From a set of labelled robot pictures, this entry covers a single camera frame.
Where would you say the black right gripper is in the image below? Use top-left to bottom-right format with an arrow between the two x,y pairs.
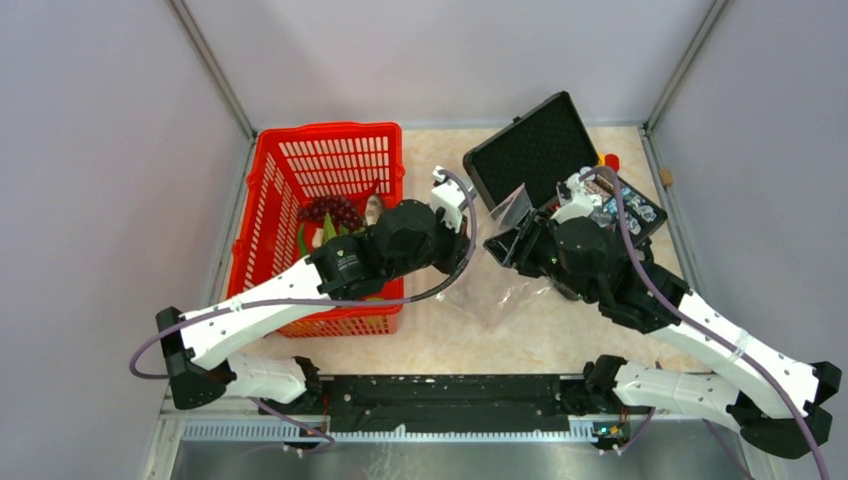
485,207 -> 599,304

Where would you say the clear zip top bag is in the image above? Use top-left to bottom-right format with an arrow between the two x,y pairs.
436,184 -> 556,329

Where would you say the red grape bunch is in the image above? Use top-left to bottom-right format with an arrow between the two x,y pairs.
297,195 -> 364,233

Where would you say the green leafy vegetable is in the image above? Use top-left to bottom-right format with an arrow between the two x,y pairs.
322,213 -> 349,244

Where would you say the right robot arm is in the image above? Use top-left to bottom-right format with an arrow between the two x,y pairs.
484,214 -> 841,459

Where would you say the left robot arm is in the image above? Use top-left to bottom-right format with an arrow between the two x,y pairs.
155,200 -> 476,414

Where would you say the toy fish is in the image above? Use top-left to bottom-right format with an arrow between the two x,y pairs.
363,194 -> 386,226

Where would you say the open black foam case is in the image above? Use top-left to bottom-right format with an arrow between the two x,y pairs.
462,90 -> 669,303

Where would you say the red round object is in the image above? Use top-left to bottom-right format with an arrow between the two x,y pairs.
599,153 -> 620,172

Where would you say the red plastic basket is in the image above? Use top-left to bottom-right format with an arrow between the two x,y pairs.
226,122 -> 405,297

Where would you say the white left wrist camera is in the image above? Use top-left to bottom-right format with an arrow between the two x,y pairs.
429,166 -> 476,233

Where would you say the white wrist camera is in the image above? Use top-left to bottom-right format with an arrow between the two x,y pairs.
429,166 -> 476,233
551,173 -> 614,228

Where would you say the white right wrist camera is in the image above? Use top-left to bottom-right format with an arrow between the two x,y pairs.
551,173 -> 614,228

